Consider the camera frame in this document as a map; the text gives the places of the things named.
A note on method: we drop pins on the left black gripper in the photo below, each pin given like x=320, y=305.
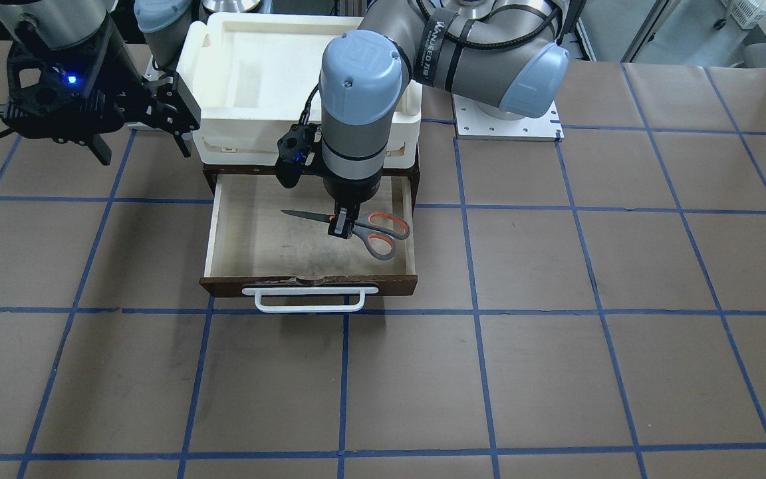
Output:
x=352, y=188

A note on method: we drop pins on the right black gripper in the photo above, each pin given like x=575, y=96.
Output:
x=119, y=61

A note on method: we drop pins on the orange grey scissors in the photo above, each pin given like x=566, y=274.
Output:
x=372, y=233

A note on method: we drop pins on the wooden drawer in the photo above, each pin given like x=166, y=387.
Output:
x=255, y=241

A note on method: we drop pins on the white drawer handle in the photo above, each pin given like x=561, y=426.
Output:
x=305, y=295

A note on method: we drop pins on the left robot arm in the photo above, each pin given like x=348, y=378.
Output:
x=507, y=56

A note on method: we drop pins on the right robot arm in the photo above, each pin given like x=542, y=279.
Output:
x=62, y=24

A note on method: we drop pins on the dark wooden drawer cabinet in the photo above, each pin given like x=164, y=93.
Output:
x=223, y=174

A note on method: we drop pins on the white foam tray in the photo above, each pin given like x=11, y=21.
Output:
x=251, y=74

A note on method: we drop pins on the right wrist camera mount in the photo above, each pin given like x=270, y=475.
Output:
x=68, y=94

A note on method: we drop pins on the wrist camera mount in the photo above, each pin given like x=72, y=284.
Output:
x=68, y=94
x=299, y=154

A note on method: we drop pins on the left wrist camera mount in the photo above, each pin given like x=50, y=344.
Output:
x=299, y=154

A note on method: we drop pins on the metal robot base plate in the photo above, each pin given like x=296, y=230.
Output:
x=477, y=121

